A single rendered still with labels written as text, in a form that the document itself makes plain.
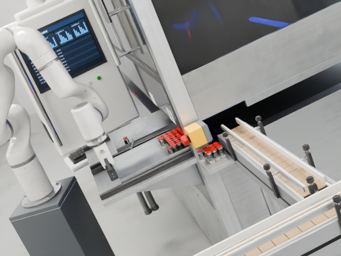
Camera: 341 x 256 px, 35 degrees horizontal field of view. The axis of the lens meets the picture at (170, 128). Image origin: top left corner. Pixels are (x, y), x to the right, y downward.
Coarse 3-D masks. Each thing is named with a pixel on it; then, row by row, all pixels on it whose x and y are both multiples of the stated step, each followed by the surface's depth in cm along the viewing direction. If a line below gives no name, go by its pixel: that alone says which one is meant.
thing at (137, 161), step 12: (144, 144) 240; (156, 144) 242; (120, 156) 239; (132, 156) 240; (144, 156) 235; (156, 156) 230; (168, 156) 217; (120, 168) 234; (132, 168) 229; (144, 168) 215; (120, 180) 214
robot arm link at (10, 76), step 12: (0, 36) 206; (12, 36) 210; (0, 48) 204; (12, 48) 210; (0, 60) 206; (0, 72) 210; (12, 72) 218; (0, 84) 216; (12, 84) 219; (0, 96) 219; (12, 96) 222; (0, 108) 221; (0, 120) 222; (0, 132) 223; (12, 132) 230; (0, 144) 227
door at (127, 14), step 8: (120, 0) 222; (120, 8) 232; (128, 8) 212; (128, 16) 221; (128, 24) 231; (136, 24) 212; (128, 32) 242; (136, 32) 221; (136, 40) 231; (136, 48) 242; (144, 48) 220; (144, 56) 230; (144, 64) 241; (152, 64) 218
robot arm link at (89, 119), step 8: (80, 104) 210; (88, 104) 207; (72, 112) 207; (80, 112) 205; (88, 112) 206; (96, 112) 210; (80, 120) 207; (88, 120) 207; (96, 120) 209; (80, 128) 209; (88, 128) 208; (96, 128) 209; (88, 136) 209; (96, 136) 209
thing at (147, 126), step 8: (160, 112) 274; (144, 120) 273; (152, 120) 274; (160, 120) 269; (168, 120) 265; (120, 128) 271; (128, 128) 272; (136, 128) 273; (144, 128) 268; (152, 128) 264; (160, 128) 249; (168, 128) 250; (112, 136) 271; (120, 136) 271; (128, 136) 266; (136, 136) 262; (144, 136) 248; (120, 144) 260; (128, 144) 247
